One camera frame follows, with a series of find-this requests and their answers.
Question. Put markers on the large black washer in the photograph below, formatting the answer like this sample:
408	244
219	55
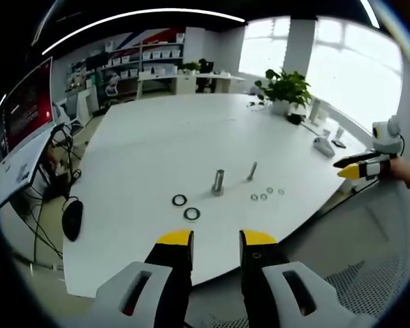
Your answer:
192	214
179	200

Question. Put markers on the small black round object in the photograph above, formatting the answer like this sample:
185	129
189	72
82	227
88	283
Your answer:
294	118

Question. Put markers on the small green plant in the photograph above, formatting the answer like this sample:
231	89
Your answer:
191	66

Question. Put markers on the ceiling light strip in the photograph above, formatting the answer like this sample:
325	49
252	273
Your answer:
140	29

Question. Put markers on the black computer mouse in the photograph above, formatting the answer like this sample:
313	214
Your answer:
71	220

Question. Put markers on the white counter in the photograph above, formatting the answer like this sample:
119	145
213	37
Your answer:
191	82

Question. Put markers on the white side desk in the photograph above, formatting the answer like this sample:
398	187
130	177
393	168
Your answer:
13	171

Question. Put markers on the person's right hand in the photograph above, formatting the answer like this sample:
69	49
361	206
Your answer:
408	174

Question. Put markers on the row of white storage bins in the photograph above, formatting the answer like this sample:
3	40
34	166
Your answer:
147	58

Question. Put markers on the storage shelf unit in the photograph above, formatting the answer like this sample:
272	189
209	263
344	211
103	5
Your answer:
130	68

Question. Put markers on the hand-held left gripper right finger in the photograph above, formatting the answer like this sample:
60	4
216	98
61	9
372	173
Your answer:
280	283

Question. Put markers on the thin steel threaded stud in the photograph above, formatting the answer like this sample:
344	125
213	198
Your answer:
251	171

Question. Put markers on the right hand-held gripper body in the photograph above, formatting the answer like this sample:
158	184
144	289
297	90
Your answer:
386	138

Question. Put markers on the tall white cup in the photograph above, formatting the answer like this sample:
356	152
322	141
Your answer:
315	110

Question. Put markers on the white tabletop device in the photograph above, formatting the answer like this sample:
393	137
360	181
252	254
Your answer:
323	145

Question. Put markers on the large steel threaded stud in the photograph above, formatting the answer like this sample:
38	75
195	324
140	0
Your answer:
218	182

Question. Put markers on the grey mesh office chair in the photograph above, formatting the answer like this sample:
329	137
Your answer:
362	232

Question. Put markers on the computer monitor with red screen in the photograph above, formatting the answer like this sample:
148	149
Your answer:
27	102

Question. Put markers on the white plant pot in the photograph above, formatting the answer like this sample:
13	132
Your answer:
280	107

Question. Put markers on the short white cup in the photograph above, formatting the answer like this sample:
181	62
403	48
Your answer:
323	116

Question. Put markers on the white office chair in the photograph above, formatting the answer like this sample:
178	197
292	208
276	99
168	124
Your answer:
111	85

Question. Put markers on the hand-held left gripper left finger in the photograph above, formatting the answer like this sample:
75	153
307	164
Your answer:
136	290

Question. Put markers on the black office chair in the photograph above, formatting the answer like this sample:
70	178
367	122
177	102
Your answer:
205	71

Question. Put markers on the green potted plant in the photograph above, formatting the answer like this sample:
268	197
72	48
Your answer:
287	87

